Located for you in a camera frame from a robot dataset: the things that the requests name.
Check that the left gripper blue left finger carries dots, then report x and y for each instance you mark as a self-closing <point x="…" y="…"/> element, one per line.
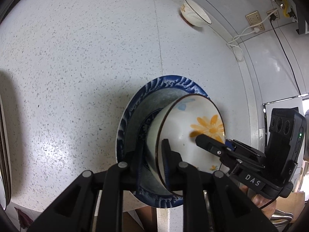
<point x="93" y="201"/>

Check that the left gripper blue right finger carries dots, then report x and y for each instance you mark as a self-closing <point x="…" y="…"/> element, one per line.
<point x="211" y="200"/>

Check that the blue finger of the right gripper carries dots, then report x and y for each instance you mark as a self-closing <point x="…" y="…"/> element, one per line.
<point x="211" y="145"/>

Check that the white bowl orange flower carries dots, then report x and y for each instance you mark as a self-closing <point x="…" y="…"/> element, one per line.
<point x="180" y="123"/>

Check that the blue white patterned bowl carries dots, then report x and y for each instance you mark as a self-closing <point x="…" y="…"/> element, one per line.
<point x="132" y="132"/>

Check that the white bowl gold rim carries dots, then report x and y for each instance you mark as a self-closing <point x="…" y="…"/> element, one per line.
<point x="194" y="14"/>

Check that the large yellow bear plate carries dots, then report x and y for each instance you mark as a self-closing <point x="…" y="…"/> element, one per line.
<point x="6" y="171"/>

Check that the person's right hand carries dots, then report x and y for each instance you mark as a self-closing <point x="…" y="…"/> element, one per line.
<point x="260" y="201"/>

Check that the stainless steel sink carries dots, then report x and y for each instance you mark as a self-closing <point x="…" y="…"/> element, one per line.
<point x="281" y="218"/>

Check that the white microwave oven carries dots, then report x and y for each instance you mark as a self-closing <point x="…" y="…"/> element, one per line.
<point x="295" y="102"/>

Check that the wall power socket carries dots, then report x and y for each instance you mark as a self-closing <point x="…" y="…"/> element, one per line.
<point x="255" y="21"/>

